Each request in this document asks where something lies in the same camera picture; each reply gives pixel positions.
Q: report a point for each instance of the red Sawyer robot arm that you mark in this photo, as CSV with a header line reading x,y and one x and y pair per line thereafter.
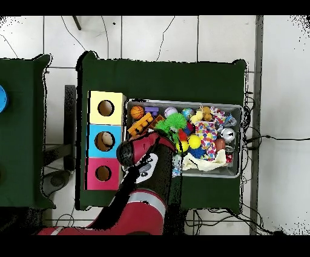
x,y
145,213

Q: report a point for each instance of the wooden box with three holes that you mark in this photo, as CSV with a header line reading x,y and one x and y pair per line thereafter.
x,y
93,145

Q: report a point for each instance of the orange toy brick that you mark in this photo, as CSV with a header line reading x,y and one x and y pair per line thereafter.
x,y
140,124

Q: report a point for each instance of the white baseball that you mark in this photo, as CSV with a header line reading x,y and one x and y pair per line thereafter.
x,y
171,112

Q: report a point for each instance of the orange mini basketball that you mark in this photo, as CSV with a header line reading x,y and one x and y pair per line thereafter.
x,y
137,112

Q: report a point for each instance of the green spiky ball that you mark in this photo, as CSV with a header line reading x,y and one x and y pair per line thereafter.
x,y
178,121

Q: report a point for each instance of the globe print ball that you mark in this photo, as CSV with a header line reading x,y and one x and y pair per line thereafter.
x,y
188,113

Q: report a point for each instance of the large yellow ball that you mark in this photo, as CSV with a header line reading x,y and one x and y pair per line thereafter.
x,y
193,141

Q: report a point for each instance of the yellow plush duck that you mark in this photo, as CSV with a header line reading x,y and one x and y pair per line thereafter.
x,y
196,117

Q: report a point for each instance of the dark green table cloth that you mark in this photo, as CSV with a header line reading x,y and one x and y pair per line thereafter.
x,y
21,145
157,80

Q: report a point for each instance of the colourful dotted cloth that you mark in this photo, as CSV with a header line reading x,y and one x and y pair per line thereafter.
x,y
207,135

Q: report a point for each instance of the cream cloth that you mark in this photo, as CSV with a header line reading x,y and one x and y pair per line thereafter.
x,y
205,164

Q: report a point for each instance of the silver drink can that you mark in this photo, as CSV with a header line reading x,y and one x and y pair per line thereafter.
x,y
227,134

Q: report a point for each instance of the dark metal leg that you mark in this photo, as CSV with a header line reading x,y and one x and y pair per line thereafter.
x,y
77,23

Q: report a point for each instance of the blue round object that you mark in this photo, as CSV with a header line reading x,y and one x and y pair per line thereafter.
x,y
3,99

